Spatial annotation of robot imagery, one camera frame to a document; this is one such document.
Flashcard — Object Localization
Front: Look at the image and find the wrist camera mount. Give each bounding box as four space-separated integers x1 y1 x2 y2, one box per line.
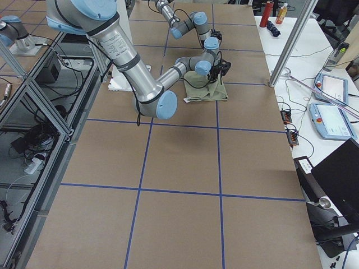
219 59 231 76
210 29 222 41

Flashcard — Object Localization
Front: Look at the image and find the orange electronics board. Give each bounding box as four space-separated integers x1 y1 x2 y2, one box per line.
280 110 292 124

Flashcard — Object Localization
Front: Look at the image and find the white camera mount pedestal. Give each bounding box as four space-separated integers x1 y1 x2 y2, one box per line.
97 1 155 97

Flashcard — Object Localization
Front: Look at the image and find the aluminium frame post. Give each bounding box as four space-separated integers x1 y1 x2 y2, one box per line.
269 0 318 87

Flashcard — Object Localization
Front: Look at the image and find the black monitor on arm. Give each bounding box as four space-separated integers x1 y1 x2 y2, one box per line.
294 138 358 258

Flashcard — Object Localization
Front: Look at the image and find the teach pendant tablet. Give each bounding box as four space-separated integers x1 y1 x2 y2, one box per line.
314 73 348 105
309 103 357 141

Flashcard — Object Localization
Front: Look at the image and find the far teach pendant tablet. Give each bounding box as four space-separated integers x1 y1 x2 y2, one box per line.
314 73 348 105

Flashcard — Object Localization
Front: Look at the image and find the olive green long-sleeve shirt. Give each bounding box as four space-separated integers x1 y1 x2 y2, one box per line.
183 71 228 102

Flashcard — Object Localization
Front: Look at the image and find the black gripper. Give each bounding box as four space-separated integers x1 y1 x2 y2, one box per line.
207 64 224 82

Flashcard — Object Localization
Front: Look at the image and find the white reacher grabber stick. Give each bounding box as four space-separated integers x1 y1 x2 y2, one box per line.
280 68 358 119

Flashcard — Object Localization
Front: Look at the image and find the near teach pendant tablet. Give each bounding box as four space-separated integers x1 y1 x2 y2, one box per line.
309 103 357 141

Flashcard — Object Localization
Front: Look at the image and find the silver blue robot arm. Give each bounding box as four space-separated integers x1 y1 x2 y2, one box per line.
155 1 211 47
46 1 231 119

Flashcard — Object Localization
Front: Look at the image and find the red cylindrical bottle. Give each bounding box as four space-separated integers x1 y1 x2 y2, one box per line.
259 1 274 27

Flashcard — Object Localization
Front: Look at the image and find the orange drink bottle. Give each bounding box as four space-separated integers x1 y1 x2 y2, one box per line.
275 3 288 25

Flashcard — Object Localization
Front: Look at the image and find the folded dark blue umbrella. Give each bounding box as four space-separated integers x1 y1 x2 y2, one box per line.
266 20 281 38

